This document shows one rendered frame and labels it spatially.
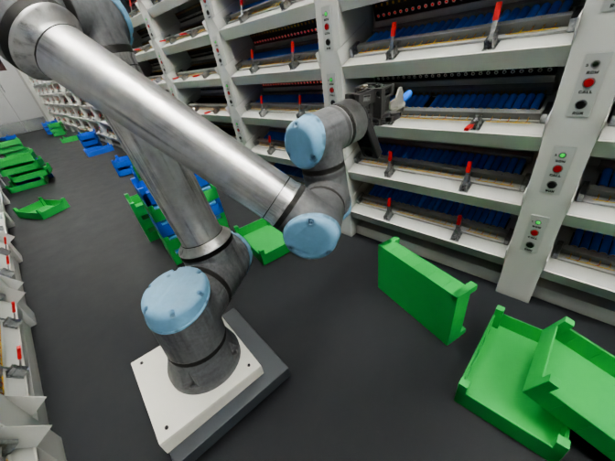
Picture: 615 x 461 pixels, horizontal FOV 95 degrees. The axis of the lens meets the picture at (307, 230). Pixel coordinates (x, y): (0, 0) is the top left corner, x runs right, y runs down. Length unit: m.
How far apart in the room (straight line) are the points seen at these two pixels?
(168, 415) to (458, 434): 0.67
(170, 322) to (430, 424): 0.64
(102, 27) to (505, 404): 1.17
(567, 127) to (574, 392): 0.59
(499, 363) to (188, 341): 0.80
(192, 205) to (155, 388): 0.48
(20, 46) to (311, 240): 0.49
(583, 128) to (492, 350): 0.60
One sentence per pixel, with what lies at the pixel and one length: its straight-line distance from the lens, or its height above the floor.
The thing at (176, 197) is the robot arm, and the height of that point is 0.54.
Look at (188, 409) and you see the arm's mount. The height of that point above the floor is 0.10.
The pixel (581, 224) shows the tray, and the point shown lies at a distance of 1.01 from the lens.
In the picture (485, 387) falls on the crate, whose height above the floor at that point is 0.00.
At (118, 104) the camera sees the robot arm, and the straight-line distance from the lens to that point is 0.53.
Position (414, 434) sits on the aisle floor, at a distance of 0.85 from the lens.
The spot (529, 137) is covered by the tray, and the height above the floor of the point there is 0.52.
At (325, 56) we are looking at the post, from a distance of 1.17.
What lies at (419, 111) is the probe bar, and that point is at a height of 0.57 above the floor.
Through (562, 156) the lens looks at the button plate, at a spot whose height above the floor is 0.48.
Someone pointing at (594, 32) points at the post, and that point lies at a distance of 0.89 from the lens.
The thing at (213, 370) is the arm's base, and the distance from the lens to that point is 0.81.
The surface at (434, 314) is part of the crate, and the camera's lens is 0.94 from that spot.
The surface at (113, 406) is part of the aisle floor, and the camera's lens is 1.11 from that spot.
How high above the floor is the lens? 0.78
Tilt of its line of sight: 33 degrees down
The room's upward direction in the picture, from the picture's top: 9 degrees counter-clockwise
